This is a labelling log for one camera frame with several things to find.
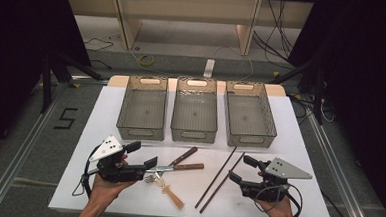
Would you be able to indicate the person's right hand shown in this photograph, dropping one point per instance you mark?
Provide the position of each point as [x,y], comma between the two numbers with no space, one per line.
[280,211]

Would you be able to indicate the light wooden shelf unit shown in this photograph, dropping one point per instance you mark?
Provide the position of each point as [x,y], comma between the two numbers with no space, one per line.
[186,8]

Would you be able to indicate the black metal stand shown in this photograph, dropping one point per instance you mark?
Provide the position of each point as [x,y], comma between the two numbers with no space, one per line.
[319,101]
[46,87]

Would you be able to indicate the yellow tape roll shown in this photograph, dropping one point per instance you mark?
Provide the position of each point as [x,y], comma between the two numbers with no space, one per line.
[140,59]

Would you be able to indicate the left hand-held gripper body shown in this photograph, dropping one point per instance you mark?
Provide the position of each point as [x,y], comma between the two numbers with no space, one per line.
[117,173]

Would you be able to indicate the person's left hand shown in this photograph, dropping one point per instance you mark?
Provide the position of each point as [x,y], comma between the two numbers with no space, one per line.
[105,190]

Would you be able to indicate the white board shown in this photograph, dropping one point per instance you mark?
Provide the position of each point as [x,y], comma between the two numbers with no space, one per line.
[279,143]

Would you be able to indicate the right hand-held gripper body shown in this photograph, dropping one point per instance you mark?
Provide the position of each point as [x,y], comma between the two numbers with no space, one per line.
[266,190]

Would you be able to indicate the light wooden utensil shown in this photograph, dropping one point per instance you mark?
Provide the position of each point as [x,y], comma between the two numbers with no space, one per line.
[174,198]

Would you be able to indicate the long metal floor rail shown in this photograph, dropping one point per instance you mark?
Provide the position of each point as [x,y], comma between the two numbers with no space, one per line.
[18,159]
[337,176]

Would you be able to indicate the white power strip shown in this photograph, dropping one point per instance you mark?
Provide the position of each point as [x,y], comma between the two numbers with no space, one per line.
[209,68]

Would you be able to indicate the grey translucent plastic basket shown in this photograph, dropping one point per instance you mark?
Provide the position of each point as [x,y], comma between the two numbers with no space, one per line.
[142,112]
[193,122]
[247,124]

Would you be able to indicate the dark curtain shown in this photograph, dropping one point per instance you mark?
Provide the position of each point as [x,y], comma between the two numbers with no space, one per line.
[366,81]
[17,46]

